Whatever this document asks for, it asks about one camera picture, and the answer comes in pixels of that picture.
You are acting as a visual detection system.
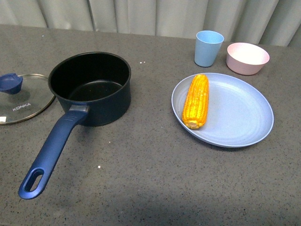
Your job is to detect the white curtain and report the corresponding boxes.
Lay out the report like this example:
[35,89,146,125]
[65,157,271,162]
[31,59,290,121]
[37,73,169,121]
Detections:
[0,0,301,47]

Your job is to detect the light blue plate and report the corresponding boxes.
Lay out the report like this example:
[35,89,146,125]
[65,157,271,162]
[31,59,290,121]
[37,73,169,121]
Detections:
[184,73,274,148]

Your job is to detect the pink bowl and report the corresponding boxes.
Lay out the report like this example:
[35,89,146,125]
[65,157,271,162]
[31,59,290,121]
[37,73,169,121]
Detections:
[226,42,270,75]

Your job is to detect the glass lid blue knob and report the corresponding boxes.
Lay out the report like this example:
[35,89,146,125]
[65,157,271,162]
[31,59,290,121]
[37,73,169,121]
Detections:
[0,73,55,125]

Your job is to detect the dark blue saucepan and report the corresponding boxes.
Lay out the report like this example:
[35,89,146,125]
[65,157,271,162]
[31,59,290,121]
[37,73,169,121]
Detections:
[18,52,131,200]

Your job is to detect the light blue cup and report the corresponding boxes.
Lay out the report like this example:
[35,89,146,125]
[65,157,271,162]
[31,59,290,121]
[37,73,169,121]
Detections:
[194,31,224,67]

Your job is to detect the yellow corn cob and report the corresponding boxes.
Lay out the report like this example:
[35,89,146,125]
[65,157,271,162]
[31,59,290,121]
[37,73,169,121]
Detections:
[182,74,209,129]

